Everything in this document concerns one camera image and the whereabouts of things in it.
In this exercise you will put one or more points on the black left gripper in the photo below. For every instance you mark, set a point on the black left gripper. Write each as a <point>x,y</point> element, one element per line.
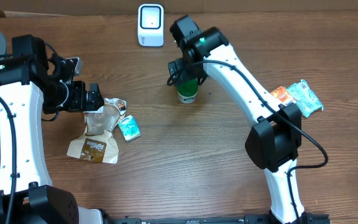
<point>81,103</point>

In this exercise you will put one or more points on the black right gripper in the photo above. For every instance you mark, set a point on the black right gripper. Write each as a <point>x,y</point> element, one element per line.
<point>180,71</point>

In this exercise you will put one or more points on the green lid jar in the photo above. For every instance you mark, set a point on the green lid jar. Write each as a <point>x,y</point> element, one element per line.
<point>187,92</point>

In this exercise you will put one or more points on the brown bread bag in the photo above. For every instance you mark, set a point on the brown bread bag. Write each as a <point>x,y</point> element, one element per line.
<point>97,143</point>

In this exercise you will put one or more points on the small teal tissue pack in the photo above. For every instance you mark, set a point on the small teal tissue pack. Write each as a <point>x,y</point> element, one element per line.
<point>129,128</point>

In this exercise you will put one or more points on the orange tissue pack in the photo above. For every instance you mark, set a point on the orange tissue pack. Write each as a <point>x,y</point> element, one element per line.
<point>283,95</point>

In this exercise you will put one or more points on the large teal tissue pack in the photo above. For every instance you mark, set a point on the large teal tissue pack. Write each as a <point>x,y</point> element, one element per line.
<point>305,98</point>

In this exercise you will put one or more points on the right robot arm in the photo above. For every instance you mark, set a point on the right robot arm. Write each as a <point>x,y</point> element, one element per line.
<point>274,138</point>

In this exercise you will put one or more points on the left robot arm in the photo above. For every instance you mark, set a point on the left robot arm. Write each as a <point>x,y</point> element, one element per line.
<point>33,83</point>

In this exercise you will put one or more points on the white barcode scanner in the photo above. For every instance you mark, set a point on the white barcode scanner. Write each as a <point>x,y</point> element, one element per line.
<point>150,28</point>

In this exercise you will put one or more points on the cardboard back board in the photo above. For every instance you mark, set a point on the cardboard back board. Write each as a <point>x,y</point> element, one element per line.
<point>113,7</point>

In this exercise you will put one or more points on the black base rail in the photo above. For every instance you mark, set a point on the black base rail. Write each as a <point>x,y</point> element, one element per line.
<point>306,218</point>

